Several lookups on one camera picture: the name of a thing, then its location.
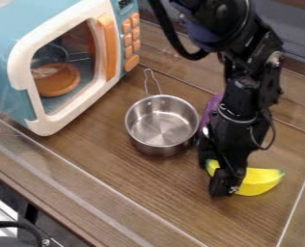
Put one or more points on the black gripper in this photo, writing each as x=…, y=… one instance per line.
x=231, y=138

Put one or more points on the yellow toy banana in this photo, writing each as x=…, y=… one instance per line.
x=260, y=180

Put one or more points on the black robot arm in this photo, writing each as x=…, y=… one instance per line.
x=226, y=27

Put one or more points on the silver metal pot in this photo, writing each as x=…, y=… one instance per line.
x=161, y=121

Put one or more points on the purple toy eggplant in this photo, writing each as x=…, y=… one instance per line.
x=210, y=107

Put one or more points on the orange plate in microwave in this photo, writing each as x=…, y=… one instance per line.
x=55, y=79

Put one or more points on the blue white toy microwave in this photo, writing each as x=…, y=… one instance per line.
x=93, y=34

